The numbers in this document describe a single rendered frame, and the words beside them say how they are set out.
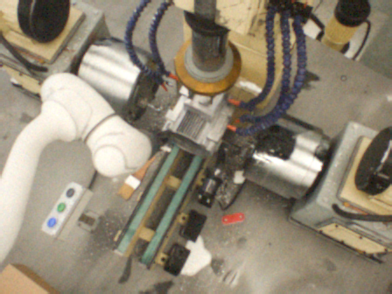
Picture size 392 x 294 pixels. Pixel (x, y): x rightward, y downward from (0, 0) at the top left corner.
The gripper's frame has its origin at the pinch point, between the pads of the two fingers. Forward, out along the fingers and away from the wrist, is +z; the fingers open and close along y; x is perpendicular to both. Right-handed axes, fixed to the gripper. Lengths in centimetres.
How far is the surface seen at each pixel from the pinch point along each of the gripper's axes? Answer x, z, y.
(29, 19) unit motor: -17.2, -16.1, 43.8
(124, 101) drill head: -4.5, 0.2, 16.6
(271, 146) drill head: -11.0, -0.2, -31.4
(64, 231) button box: 36.3, -15.9, 13.7
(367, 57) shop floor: -65, 164, -68
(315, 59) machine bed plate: -43, 60, -34
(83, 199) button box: 27.2, -10.6, 13.7
